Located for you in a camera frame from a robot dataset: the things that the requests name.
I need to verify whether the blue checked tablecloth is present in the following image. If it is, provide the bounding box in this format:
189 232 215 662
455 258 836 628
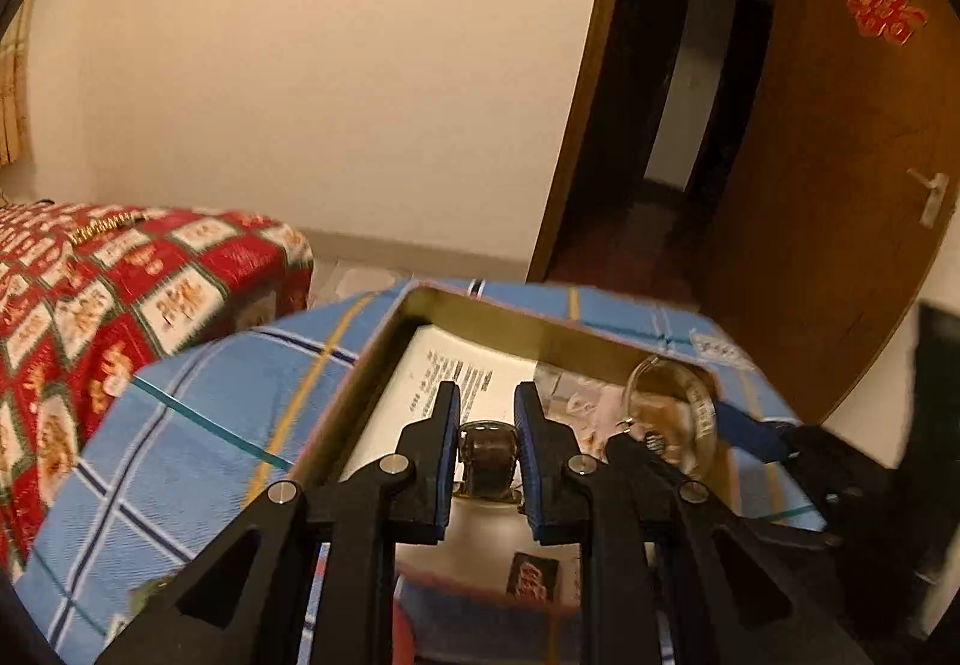
13 276 827 665

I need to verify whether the pink metal tin box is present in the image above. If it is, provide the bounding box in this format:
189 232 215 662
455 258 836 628
290 283 782 663

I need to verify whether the printed paper leaflet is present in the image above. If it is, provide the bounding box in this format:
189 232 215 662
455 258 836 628
340 325 626 616

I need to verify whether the brown wooden door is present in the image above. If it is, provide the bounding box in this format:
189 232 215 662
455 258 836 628
698 0 958 423

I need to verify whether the red patterned bedspread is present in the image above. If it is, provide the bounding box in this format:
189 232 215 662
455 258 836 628
2 200 314 576

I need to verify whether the red double happiness decal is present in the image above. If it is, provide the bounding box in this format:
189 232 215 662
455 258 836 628
846 0 929 46

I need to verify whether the beige curtain right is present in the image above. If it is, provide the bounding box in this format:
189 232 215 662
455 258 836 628
0 0 34 166

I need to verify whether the silver door handle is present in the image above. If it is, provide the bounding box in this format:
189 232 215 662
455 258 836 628
907 167 950 229

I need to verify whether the wooden door frame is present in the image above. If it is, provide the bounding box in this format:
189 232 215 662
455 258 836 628
527 0 617 281

